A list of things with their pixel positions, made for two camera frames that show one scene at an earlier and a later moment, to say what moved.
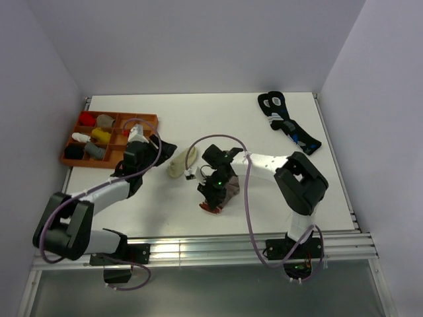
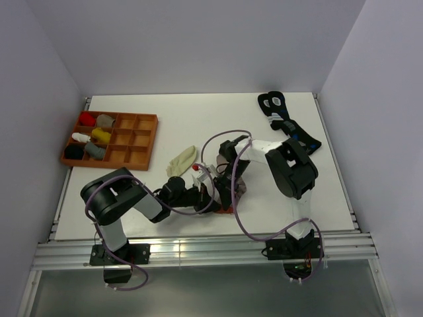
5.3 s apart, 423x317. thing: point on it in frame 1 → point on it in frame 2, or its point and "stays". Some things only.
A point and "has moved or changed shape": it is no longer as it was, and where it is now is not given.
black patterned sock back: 264,102 stays
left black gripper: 166,150 → 203,199
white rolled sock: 80,137 stays
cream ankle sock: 176,167 stays
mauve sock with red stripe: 232,189 has moved or changed shape
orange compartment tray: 96,139 stays
